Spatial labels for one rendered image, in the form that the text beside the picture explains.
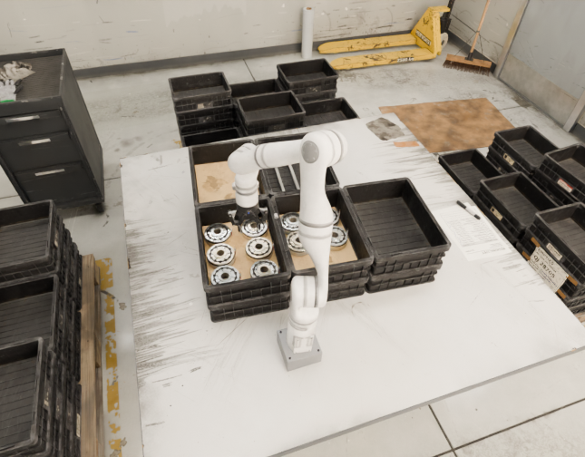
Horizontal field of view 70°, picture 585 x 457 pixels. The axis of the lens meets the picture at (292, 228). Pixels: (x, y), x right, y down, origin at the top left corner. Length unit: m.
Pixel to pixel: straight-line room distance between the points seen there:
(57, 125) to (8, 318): 1.08
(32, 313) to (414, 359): 1.68
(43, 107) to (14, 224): 0.64
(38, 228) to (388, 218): 1.73
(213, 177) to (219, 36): 2.95
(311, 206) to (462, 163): 2.21
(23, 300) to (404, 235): 1.76
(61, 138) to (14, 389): 1.40
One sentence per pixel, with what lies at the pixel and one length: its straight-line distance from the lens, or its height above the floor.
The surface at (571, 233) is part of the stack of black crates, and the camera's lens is 2.63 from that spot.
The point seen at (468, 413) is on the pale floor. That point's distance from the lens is 2.38.
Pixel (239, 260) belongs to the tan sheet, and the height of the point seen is 0.83.
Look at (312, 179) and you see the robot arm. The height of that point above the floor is 1.40.
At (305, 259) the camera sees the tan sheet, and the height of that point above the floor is 0.83.
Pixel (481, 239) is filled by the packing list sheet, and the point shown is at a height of 0.70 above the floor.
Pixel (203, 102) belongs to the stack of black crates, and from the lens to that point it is 3.09.
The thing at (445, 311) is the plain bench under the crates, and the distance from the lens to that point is 1.74.
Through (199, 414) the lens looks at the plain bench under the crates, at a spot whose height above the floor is 0.70.
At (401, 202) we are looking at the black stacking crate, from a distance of 1.89.
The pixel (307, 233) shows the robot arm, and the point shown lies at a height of 1.26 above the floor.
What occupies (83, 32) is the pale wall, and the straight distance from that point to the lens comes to 4.68.
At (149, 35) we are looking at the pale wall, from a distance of 4.68.
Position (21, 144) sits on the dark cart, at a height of 0.65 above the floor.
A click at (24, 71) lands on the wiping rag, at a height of 0.88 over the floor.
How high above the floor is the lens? 2.08
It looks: 47 degrees down
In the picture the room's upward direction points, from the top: 2 degrees clockwise
